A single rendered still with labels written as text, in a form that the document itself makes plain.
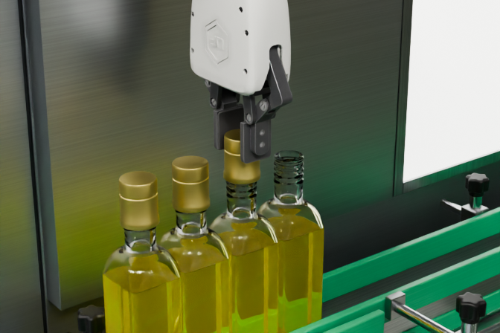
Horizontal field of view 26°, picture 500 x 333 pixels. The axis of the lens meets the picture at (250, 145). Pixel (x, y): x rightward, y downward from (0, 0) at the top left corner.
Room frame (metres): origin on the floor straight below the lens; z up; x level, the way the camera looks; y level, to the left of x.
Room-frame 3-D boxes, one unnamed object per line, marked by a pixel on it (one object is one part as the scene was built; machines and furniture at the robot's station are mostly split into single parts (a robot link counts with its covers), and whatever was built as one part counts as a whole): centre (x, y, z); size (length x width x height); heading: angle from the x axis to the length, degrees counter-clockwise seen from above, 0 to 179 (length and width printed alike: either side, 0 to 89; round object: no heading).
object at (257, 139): (0.93, -0.01, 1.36); 0.03 x 0.03 x 0.07; 37
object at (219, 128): (0.98, 0.03, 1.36); 0.03 x 0.03 x 0.07; 37
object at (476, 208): (1.26, -0.27, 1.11); 0.07 x 0.04 x 0.13; 37
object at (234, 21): (0.96, 0.01, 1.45); 0.10 x 0.07 x 0.11; 37
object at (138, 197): (0.88, 0.10, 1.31); 0.04 x 0.04 x 0.04
